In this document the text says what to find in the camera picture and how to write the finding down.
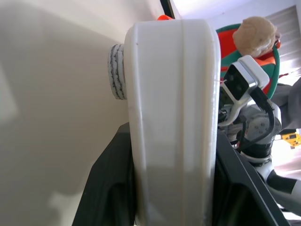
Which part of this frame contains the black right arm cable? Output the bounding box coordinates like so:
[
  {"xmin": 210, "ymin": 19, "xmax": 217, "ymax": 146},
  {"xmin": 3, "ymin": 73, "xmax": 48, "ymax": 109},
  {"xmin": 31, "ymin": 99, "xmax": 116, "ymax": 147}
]
[{"xmin": 236, "ymin": 87, "xmax": 276, "ymax": 149}]

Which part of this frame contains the dark window frame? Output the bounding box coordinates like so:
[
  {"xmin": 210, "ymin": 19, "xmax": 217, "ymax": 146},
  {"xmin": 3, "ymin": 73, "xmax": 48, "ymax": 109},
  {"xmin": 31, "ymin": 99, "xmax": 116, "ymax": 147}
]
[{"xmin": 159, "ymin": 0, "xmax": 181, "ymax": 20}]

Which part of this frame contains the beige plush toy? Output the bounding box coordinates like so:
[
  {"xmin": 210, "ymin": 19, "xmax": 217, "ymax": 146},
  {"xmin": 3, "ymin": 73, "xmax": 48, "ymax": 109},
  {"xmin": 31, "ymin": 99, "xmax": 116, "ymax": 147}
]
[{"xmin": 232, "ymin": 16, "xmax": 278, "ymax": 57}]

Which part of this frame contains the grey window blind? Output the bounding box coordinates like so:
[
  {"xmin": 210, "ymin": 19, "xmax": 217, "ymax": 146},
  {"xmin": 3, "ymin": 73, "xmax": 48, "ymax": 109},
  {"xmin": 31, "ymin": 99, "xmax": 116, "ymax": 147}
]
[{"xmin": 264, "ymin": 4, "xmax": 301, "ymax": 71}]

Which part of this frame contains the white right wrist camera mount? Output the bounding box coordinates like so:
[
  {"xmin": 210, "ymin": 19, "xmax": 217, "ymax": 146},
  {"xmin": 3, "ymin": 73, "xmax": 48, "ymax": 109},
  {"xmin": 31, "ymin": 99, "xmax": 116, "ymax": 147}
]
[{"xmin": 221, "ymin": 55, "xmax": 270, "ymax": 126}]

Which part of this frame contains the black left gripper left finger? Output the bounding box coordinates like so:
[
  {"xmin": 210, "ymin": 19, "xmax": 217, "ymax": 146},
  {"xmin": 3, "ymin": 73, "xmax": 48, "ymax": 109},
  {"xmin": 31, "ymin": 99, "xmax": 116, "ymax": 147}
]
[{"xmin": 72, "ymin": 121, "xmax": 139, "ymax": 226}]

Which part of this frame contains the grey fabric object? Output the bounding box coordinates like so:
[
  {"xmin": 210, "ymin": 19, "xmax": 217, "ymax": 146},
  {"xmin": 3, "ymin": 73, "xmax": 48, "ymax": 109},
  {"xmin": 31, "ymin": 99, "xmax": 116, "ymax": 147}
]
[{"xmin": 274, "ymin": 77, "xmax": 301, "ymax": 135}]

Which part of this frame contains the green rimmed orange bowl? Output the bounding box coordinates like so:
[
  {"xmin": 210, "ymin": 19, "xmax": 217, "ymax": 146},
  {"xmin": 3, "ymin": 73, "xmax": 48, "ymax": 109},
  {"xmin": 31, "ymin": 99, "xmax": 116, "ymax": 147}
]
[{"xmin": 157, "ymin": 14, "xmax": 281, "ymax": 100}]

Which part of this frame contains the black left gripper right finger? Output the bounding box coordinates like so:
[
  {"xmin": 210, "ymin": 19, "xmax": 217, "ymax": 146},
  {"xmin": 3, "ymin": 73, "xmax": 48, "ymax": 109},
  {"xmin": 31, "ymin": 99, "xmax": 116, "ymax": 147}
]
[{"xmin": 214, "ymin": 130, "xmax": 293, "ymax": 226}]

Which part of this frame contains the white plastic box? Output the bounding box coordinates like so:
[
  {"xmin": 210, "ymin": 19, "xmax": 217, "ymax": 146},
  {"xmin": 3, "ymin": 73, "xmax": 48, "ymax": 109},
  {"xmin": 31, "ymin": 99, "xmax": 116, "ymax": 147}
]
[{"xmin": 107, "ymin": 18, "xmax": 222, "ymax": 226}]

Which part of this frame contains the yellow toy object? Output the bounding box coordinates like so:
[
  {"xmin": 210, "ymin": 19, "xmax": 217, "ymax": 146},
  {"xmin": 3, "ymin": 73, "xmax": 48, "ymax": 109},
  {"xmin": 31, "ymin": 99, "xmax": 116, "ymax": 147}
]
[{"xmin": 280, "ymin": 132, "xmax": 301, "ymax": 149}]

